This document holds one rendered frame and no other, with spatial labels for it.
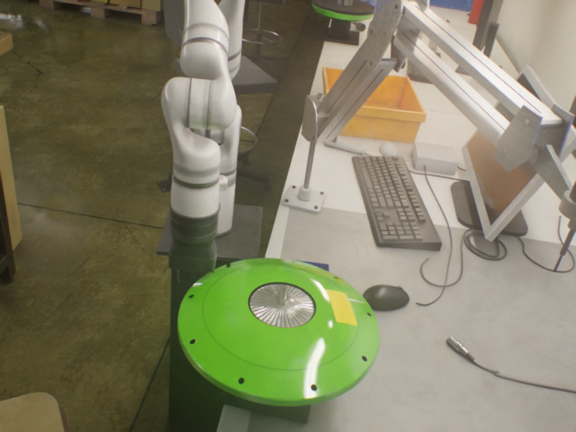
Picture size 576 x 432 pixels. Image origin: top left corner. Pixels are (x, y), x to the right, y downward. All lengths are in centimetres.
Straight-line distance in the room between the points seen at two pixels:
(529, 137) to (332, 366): 40
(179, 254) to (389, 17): 54
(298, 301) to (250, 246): 54
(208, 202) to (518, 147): 44
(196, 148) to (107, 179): 257
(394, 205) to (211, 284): 70
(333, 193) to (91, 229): 168
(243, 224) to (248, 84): 157
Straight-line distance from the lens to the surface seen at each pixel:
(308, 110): 140
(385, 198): 156
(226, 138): 133
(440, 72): 99
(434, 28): 99
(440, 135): 208
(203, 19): 92
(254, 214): 156
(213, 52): 88
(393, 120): 191
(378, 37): 111
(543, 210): 178
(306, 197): 150
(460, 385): 113
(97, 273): 273
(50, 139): 389
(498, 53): 328
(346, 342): 89
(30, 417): 140
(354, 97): 122
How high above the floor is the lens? 169
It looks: 31 degrees down
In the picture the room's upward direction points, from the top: 8 degrees clockwise
